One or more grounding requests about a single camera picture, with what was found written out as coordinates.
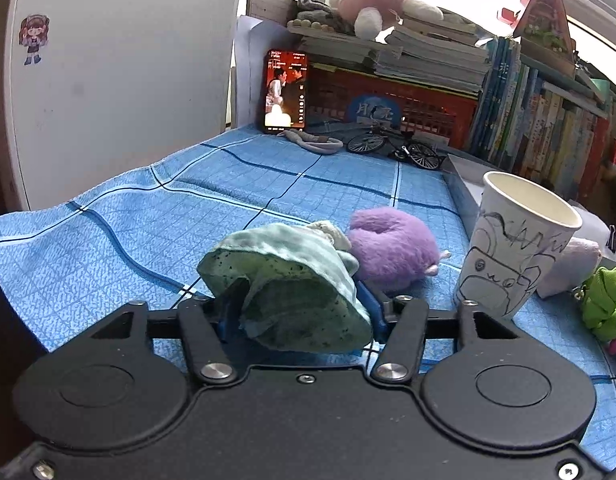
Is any pale bead string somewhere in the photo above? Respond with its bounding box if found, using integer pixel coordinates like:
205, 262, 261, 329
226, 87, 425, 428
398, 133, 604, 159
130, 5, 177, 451
288, 17, 333, 32

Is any grey fabric bundle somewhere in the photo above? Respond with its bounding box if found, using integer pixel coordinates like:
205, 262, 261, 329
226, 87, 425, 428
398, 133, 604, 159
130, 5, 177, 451
288, 0, 356, 36

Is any blue checked tablecloth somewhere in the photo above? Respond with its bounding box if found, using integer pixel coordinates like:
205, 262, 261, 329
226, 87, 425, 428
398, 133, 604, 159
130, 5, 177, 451
0, 127, 616, 471

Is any row of colourful books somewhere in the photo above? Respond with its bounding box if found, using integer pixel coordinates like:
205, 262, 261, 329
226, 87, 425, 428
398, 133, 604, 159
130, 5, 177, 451
465, 35, 616, 211

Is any cardboard house model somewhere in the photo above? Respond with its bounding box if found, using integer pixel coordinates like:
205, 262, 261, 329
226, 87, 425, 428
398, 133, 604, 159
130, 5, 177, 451
513, 0, 579, 78

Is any grid board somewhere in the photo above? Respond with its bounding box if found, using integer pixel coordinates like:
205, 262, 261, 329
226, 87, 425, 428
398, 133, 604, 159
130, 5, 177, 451
247, 0, 299, 23

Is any pink and white plush toy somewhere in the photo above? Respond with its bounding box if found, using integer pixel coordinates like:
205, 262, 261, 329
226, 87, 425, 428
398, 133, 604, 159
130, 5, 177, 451
336, 0, 443, 41

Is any white shallow box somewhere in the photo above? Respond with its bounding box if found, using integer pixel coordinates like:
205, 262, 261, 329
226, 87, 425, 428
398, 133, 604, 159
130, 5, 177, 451
445, 154, 616, 256

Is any smartphone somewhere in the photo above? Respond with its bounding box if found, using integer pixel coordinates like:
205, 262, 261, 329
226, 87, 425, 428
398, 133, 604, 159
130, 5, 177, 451
263, 49, 309, 133

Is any green mesh cloth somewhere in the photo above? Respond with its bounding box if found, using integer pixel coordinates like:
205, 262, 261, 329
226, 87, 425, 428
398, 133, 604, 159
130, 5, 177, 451
573, 265, 616, 343

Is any cartoon girl sticker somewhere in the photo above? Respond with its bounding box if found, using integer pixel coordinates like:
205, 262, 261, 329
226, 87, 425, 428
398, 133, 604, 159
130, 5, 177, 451
18, 14, 51, 66

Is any scribbled paper cup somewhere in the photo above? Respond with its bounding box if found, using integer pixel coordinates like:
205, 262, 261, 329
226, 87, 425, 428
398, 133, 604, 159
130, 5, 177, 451
452, 171, 584, 321

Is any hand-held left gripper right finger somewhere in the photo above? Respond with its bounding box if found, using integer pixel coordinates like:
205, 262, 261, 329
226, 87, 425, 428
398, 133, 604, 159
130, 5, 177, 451
358, 282, 526, 386

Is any stack of magazines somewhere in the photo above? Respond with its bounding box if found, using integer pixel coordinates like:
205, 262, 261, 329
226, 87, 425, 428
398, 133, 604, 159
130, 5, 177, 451
288, 12, 494, 98

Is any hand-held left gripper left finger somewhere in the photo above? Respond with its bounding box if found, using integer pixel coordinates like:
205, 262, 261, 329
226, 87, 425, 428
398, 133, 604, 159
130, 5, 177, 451
88, 297, 239, 386

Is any purple plush toy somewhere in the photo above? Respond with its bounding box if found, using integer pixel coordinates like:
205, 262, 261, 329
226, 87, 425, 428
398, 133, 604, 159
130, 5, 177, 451
345, 206, 451, 295

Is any white paper sheet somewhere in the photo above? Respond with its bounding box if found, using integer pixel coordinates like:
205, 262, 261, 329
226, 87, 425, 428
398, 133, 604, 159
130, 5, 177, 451
233, 15, 273, 128

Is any white and pink sock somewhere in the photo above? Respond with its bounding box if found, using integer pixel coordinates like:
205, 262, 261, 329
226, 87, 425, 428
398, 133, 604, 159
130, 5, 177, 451
538, 237, 603, 298

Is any blue round sign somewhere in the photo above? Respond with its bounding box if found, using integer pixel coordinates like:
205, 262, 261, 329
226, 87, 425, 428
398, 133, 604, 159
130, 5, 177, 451
349, 92, 403, 131

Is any red plastic basket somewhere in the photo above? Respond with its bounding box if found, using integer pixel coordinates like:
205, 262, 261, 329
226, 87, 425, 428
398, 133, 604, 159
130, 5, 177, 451
305, 62, 481, 150

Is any toy bicycle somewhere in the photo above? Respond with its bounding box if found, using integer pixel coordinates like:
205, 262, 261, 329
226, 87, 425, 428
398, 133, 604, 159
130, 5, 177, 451
345, 124, 446, 171

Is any light green patterned cloth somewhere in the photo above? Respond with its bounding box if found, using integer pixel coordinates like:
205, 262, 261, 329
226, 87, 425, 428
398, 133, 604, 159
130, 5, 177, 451
197, 220, 373, 353

